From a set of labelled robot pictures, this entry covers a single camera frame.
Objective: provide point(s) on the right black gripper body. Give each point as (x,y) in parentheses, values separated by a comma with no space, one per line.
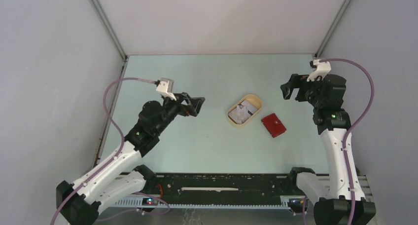
(313,87)

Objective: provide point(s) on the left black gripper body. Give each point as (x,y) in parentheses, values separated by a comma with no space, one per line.
(178,108)

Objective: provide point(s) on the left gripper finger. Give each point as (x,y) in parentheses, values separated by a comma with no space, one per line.
(183,96)
(195,105)

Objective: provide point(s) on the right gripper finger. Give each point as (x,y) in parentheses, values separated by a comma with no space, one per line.
(301,95)
(287,89)

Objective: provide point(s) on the red card holder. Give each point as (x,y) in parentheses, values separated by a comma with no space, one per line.
(273,125)

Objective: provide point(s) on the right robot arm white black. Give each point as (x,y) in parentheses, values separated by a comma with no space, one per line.
(344,202)

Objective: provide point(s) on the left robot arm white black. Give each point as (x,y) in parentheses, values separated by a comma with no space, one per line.
(121,173)

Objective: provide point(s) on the white magnetic stripe card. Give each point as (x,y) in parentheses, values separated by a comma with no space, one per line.
(249,106)

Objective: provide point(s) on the white VIP card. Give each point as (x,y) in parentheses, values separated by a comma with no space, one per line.
(238,115)

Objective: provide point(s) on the beige oval tray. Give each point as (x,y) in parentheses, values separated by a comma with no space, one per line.
(256,101)

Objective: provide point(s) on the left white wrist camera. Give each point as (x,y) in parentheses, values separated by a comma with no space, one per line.
(165,88)

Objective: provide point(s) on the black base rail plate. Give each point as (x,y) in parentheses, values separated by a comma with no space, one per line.
(223,189)

